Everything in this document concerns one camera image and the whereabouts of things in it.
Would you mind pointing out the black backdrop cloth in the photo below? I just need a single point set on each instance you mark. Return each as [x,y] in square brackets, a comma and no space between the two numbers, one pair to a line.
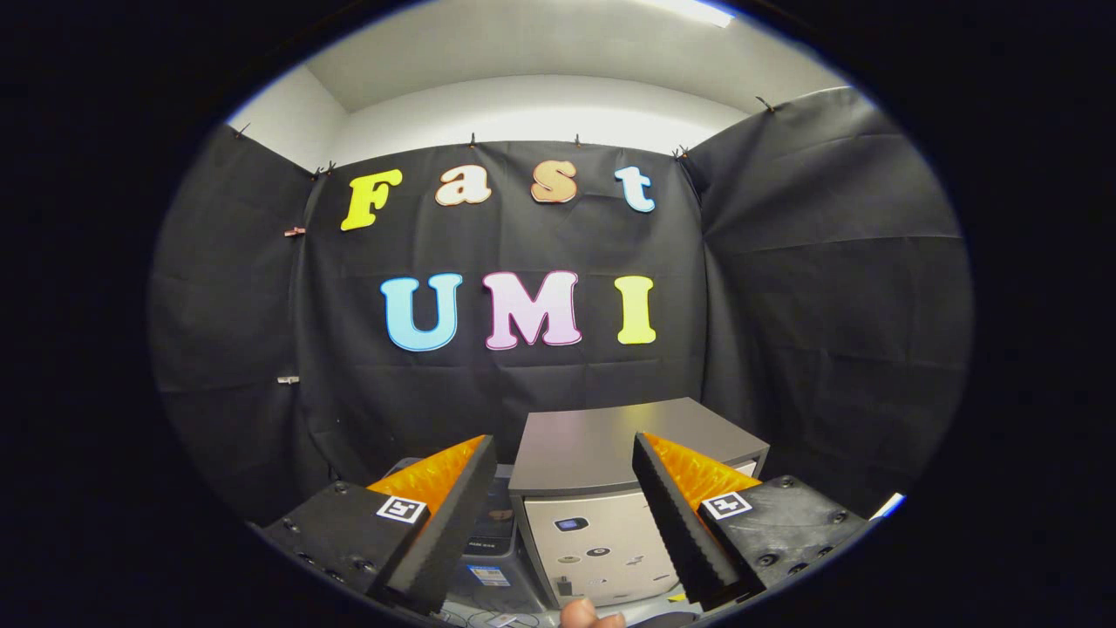
[785,288]

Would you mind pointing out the dark grey washing machine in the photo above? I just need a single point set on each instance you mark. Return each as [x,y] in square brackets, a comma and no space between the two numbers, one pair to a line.
[501,567]

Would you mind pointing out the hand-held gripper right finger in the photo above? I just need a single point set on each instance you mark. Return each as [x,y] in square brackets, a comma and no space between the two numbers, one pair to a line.
[680,528]

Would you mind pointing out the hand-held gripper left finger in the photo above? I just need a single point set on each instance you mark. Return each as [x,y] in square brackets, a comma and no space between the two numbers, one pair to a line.
[449,532]

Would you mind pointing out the beige metal cabinet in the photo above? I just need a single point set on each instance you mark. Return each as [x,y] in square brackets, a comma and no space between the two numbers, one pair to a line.
[584,453]

